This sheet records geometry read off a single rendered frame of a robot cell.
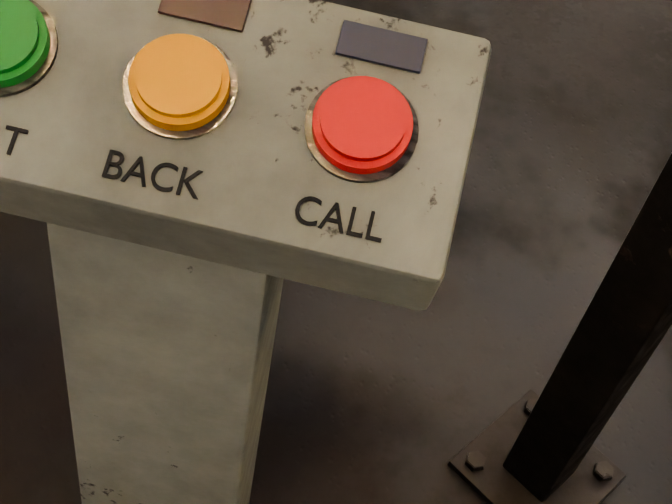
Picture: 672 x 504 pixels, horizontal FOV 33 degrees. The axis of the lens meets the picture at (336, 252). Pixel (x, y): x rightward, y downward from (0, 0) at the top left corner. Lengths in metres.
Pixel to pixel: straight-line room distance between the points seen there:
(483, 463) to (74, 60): 0.68
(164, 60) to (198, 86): 0.02
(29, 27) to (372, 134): 0.14
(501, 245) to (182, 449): 0.65
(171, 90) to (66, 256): 0.10
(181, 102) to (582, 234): 0.86
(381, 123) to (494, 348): 0.71
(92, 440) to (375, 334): 0.51
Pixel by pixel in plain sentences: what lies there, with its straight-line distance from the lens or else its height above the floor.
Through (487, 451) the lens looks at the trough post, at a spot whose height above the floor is 0.01.
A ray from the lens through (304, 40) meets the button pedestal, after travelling 0.47.
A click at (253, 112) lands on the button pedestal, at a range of 0.45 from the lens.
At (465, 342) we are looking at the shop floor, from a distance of 1.13.
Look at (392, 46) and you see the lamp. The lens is 0.47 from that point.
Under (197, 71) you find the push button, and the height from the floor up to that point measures 0.61.
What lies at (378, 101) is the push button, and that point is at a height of 0.61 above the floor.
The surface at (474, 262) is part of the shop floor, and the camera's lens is 1.20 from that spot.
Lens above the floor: 0.93
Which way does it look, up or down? 52 degrees down
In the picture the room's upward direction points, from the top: 12 degrees clockwise
